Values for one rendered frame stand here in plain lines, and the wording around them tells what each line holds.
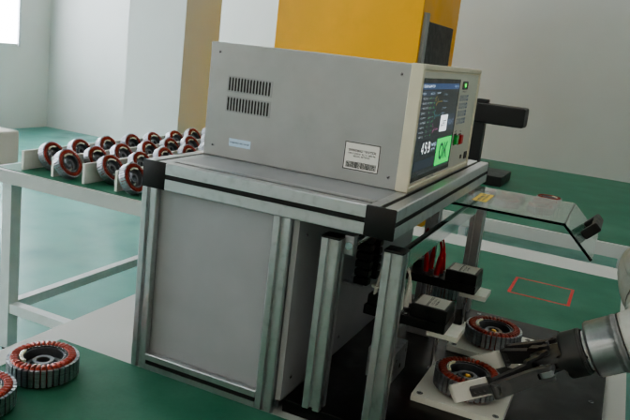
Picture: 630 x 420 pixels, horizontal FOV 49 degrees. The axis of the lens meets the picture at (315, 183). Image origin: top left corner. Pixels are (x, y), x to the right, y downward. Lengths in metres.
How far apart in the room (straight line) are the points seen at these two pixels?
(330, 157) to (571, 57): 5.41
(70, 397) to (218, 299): 0.27
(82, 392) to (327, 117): 0.59
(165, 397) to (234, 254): 0.26
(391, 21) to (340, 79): 3.74
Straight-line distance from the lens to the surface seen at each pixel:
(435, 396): 1.22
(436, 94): 1.18
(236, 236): 1.10
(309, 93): 1.15
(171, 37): 5.10
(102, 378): 1.24
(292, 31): 5.16
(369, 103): 1.11
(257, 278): 1.10
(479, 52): 6.59
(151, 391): 1.20
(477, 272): 1.44
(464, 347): 1.43
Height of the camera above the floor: 1.32
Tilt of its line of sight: 11 degrees down
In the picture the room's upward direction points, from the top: 7 degrees clockwise
